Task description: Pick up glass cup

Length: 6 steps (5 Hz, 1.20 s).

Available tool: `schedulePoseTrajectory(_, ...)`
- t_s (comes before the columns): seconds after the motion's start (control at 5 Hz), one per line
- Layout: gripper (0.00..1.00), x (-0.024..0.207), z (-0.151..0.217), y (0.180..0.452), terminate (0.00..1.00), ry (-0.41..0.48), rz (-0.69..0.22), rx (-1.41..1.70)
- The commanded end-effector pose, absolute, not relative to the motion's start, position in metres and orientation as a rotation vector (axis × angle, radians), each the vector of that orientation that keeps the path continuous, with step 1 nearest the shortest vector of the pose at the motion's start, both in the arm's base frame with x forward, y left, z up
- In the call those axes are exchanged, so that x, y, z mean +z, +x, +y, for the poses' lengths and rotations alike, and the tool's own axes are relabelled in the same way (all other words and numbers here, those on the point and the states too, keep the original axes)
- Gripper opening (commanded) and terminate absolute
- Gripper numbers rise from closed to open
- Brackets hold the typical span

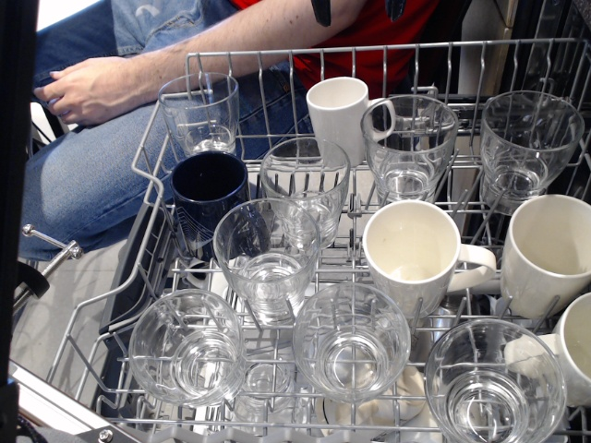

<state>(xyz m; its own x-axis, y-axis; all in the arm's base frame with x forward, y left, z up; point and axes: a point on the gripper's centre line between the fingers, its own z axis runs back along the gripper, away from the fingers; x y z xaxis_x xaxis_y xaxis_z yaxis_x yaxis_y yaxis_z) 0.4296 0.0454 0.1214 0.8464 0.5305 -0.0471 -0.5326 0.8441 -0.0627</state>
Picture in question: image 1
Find clear glass cup back left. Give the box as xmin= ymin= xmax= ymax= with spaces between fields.
xmin=158 ymin=72 xmax=239 ymax=157

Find clear glass cup front left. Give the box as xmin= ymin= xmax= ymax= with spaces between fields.
xmin=128 ymin=289 xmax=247 ymax=407

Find clear glass cup back right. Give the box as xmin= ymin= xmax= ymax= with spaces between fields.
xmin=361 ymin=95 xmax=459 ymax=205

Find clear glass cup centre back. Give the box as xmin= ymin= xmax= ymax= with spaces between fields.
xmin=259 ymin=137 xmax=351 ymax=247

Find clear glass cup front centre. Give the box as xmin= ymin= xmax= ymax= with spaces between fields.
xmin=292 ymin=281 xmax=411 ymax=403

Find clear glass cup front right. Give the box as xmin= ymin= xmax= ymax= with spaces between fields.
xmin=425 ymin=318 xmax=566 ymax=442

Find clear tall glass cup centre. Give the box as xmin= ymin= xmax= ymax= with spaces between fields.
xmin=213 ymin=198 xmax=320 ymax=326

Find large white mug right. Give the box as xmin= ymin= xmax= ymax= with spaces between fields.
xmin=501 ymin=195 xmax=590 ymax=319

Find black vertical frame left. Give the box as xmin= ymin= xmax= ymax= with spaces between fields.
xmin=1 ymin=1 xmax=39 ymax=386

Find metal rod with knob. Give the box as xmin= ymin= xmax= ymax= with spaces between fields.
xmin=13 ymin=224 xmax=84 ymax=316

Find small clear glass below rack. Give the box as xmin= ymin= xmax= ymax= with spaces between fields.
xmin=235 ymin=363 xmax=295 ymax=423

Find person's bare right hand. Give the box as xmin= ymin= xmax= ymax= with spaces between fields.
xmin=33 ymin=56 xmax=158 ymax=126

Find red shirt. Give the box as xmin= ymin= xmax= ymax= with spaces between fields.
xmin=222 ymin=1 xmax=439 ymax=102

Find blue denim jeans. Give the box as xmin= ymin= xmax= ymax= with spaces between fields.
xmin=19 ymin=1 xmax=310 ymax=261

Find white mug centre right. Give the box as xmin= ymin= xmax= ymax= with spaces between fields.
xmin=363 ymin=200 xmax=497 ymax=319

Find white mug right edge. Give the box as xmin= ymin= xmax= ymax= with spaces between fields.
xmin=504 ymin=293 xmax=590 ymax=407

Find grey wire dishwasher rack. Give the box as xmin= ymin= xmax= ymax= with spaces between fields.
xmin=48 ymin=37 xmax=590 ymax=442

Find white mug back centre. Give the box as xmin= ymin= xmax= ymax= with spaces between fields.
xmin=306 ymin=77 xmax=396 ymax=167

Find clear glass cup far right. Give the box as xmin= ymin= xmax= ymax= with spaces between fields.
xmin=480 ymin=90 xmax=585 ymax=215

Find person's bare right forearm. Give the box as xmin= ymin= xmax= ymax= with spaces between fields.
xmin=130 ymin=1 xmax=365 ymax=104

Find dark navy ceramic mug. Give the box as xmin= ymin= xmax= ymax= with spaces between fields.
xmin=171 ymin=150 xmax=250 ymax=262

